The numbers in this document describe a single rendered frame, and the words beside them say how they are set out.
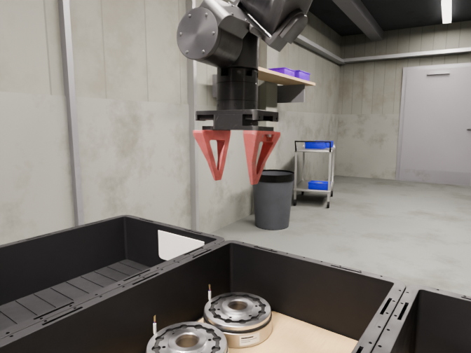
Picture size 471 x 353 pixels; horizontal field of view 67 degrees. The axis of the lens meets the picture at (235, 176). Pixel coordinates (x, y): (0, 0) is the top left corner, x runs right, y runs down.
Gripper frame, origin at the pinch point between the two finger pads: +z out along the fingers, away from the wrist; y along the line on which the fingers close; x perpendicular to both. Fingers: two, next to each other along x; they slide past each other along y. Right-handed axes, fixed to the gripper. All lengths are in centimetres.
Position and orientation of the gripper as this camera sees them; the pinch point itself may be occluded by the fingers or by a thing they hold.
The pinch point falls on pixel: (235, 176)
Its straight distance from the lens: 50.4
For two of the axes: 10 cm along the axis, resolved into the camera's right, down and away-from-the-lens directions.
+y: 8.2, 0.9, -5.6
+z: -0.2, 9.9, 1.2
